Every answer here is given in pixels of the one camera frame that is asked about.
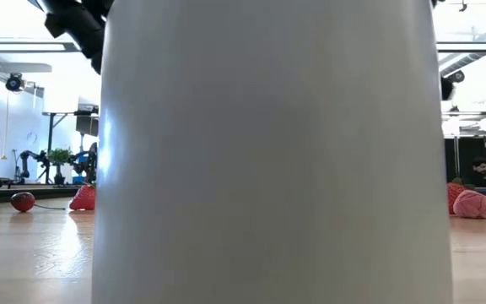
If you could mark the red strawberry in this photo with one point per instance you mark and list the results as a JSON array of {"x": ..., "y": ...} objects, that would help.
[
  {"x": 83, "y": 198},
  {"x": 454, "y": 197}
]

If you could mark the dark red cherry with stem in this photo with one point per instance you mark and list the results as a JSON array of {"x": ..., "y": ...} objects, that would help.
[{"x": 23, "y": 202}]

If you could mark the pink raspberry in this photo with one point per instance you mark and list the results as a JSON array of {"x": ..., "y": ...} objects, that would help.
[{"x": 472, "y": 204}]

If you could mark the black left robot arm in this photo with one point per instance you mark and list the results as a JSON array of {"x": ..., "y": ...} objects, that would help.
[{"x": 78, "y": 25}]

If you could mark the black background robot arm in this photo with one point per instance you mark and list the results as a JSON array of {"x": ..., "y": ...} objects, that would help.
[{"x": 25, "y": 158}]

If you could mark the green plant with white pot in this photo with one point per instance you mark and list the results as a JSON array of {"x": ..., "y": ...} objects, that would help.
[{"x": 268, "y": 169}]

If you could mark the black robot with blue parts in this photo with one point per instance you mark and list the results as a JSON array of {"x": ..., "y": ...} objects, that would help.
[{"x": 86, "y": 162}]

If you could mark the grey box on stand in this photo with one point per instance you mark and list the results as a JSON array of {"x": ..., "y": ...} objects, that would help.
[{"x": 87, "y": 126}]

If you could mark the small green potted plant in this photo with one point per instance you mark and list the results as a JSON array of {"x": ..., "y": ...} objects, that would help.
[{"x": 59, "y": 156}]

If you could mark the black round ceiling fixture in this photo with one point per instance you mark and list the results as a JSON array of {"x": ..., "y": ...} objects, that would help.
[
  {"x": 456, "y": 76},
  {"x": 14, "y": 83}
]

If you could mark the person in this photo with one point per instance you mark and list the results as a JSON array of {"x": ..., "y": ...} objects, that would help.
[{"x": 479, "y": 169}]

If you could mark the long ceiling light bar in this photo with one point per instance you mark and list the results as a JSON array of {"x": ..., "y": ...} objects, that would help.
[
  {"x": 471, "y": 47},
  {"x": 15, "y": 47}
]

